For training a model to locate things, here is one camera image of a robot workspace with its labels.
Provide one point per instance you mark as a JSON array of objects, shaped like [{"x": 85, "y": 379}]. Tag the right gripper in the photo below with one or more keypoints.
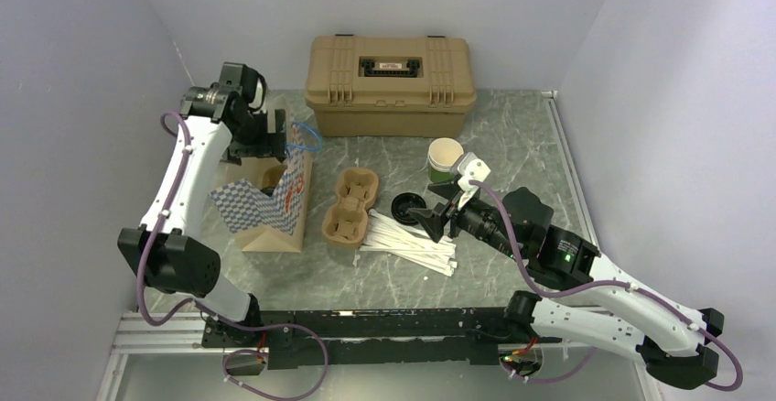
[{"x": 434, "y": 223}]

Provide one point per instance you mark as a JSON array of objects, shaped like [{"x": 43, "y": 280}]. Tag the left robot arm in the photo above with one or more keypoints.
[{"x": 224, "y": 121}]

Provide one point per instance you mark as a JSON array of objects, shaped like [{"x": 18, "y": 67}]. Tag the green paper cup stack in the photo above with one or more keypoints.
[{"x": 442, "y": 154}]

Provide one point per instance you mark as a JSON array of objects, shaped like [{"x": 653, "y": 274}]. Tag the pile of wrapped straws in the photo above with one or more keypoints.
[{"x": 385, "y": 234}]

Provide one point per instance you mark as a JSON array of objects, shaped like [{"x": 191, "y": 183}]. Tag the tan plastic toolbox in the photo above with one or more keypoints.
[{"x": 372, "y": 86}]

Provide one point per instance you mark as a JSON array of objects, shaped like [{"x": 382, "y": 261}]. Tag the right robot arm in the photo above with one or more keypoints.
[{"x": 575, "y": 292}]

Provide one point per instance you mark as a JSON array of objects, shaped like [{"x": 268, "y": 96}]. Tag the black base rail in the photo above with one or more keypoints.
[{"x": 478, "y": 336}]

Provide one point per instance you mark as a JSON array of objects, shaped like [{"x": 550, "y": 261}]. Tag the aluminium side rail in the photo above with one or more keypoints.
[{"x": 582, "y": 204}]

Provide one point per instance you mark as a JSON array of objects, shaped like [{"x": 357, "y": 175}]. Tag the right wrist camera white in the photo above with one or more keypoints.
[{"x": 470, "y": 170}]

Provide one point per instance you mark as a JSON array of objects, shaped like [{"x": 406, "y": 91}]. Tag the black cup lid stack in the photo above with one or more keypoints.
[{"x": 401, "y": 205}]

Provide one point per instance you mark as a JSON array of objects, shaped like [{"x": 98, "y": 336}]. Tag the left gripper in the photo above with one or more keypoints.
[{"x": 270, "y": 145}]

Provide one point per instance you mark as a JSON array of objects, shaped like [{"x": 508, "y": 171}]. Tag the paper bag with blue handles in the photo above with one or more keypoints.
[{"x": 263, "y": 224}]

